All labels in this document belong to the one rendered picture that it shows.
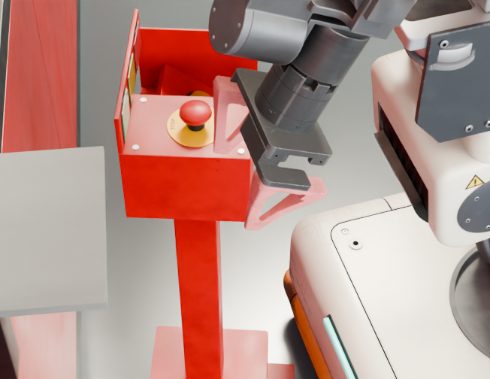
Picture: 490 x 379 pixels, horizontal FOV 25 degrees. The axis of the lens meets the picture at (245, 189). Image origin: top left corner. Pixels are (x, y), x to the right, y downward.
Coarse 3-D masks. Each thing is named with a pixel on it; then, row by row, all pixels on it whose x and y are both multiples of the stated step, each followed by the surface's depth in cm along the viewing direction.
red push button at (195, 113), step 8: (184, 104) 134; (192, 104) 133; (200, 104) 133; (184, 112) 132; (192, 112) 132; (200, 112) 132; (208, 112) 133; (184, 120) 132; (192, 120) 132; (200, 120) 132; (192, 128) 134; (200, 128) 134
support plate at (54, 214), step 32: (0, 160) 101; (32, 160) 101; (64, 160) 101; (96, 160) 101; (0, 192) 99; (32, 192) 99; (64, 192) 99; (96, 192) 99; (0, 224) 96; (32, 224) 96; (64, 224) 96; (96, 224) 96; (0, 256) 94; (32, 256) 94; (64, 256) 94; (96, 256) 94; (0, 288) 92; (32, 288) 92; (64, 288) 92; (96, 288) 92
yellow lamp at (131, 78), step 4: (132, 56) 136; (132, 60) 135; (132, 64) 136; (132, 68) 136; (132, 72) 136; (132, 76) 136; (132, 80) 136; (132, 84) 136; (132, 88) 136; (132, 92) 137; (132, 96) 137
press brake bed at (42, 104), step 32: (32, 0) 168; (64, 0) 223; (32, 32) 164; (64, 32) 218; (32, 64) 161; (64, 64) 212; (32, 96) 158; (64, 96) 207; (32, 128) 155; (64, 128) 202; (32, 320) 140; (64, 320) 178; (32, 352) 138; (64, 352) 174
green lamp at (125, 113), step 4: (124, 100) 130; (128, 100) 133; (124, 104) 130; (128, 104) 133; (124, 108) 130; (128, 108) 133; (124, 112) 130; (128, 112) 133; (124, 116) 130; (128, 116) 133; (124, 120) 130; (128, 120) 134; (124, 124) 131; (128, 124) 134; (124, 128) 131; (124, 132) 131; (124, 136) 132
